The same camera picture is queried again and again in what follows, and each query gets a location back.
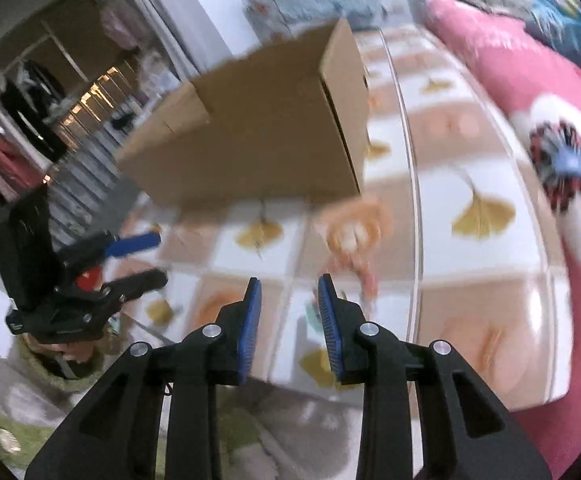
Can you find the white fluffy garment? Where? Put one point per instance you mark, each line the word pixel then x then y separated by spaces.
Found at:
pixel 280 435

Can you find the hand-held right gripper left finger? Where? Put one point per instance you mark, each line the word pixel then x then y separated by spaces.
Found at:
pixel 249 332

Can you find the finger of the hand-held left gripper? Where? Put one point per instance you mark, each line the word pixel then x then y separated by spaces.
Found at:
pixel 133 245
pixel 138 282

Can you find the metal railing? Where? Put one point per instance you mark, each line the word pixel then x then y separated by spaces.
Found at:
pixel 85 160

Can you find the brown cardboard box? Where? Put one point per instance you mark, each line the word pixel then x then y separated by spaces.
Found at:
pixel 260 135

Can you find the blue patterned quilt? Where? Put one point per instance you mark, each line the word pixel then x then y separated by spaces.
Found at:
pixel 575 30

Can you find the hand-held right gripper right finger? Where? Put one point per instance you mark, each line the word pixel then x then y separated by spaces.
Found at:
pixel 329 332

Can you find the person's left hand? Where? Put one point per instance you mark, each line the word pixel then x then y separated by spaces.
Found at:
pixel 78 351

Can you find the hanging pink clothes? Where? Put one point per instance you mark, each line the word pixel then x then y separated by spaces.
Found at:
pixel 120 25

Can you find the hanging red garment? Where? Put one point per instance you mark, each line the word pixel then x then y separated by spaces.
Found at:
pixel 0 155

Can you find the hanging black garment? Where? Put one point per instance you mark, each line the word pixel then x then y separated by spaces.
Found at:
pixel 35 105

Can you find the pink floral blanket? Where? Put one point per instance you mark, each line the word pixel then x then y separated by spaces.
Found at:
pixel 500 75

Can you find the grey patterned cloth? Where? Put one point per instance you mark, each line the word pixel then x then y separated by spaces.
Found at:
pixel 495 2

